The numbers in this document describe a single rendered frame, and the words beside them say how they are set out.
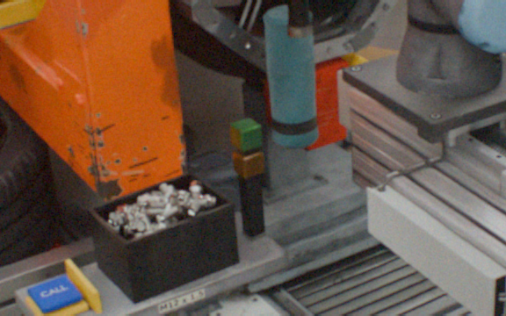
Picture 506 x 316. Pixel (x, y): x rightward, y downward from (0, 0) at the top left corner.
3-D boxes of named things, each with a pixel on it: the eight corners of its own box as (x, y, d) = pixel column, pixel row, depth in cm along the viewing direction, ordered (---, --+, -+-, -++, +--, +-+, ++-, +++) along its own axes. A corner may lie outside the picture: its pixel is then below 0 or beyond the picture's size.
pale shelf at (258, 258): (239, 226, 207) (238, 211, 205) (290, 267, 194) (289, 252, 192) (17, 305, 189) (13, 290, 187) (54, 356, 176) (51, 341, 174)
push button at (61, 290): (68, 285, 187) (65, 274, 185) (84, 305, 181) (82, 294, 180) (28, 299, 184) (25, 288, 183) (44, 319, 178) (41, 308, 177)
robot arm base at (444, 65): (524, 79, 159) (525, 13, 154) (438, 107, 153) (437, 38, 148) (459, 46, 171) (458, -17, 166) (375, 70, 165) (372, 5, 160)
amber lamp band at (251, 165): (253, 164, 195) (251, 143, 193) (265, 173, 192) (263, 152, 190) (232, 171, 193) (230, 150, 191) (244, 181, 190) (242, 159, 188)
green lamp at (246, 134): (251, 138, 193) (249, 116, 191) (263, 147, 189) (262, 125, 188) (230, 145, 191) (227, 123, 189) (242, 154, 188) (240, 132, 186)
